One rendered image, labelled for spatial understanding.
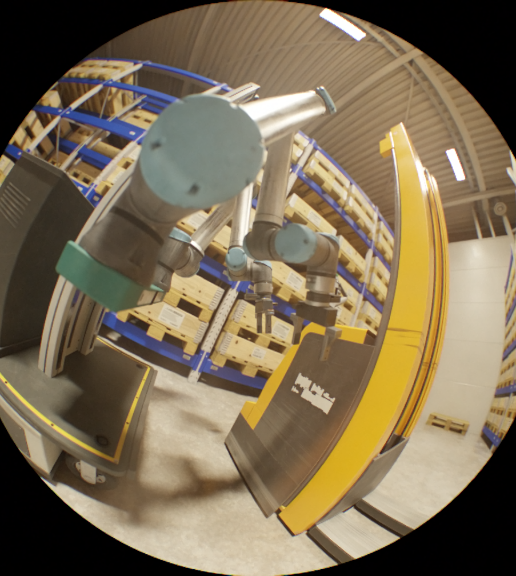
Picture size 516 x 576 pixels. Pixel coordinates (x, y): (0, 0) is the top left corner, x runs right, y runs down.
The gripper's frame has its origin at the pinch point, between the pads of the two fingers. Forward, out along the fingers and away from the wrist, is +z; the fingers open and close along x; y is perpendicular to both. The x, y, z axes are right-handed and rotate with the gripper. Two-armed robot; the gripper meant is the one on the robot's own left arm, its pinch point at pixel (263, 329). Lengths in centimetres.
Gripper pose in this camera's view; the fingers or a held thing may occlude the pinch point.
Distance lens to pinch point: 89.3
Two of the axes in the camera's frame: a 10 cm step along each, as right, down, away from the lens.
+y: 9.6, 0.6, 2.8
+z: 0.0, 9.7, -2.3
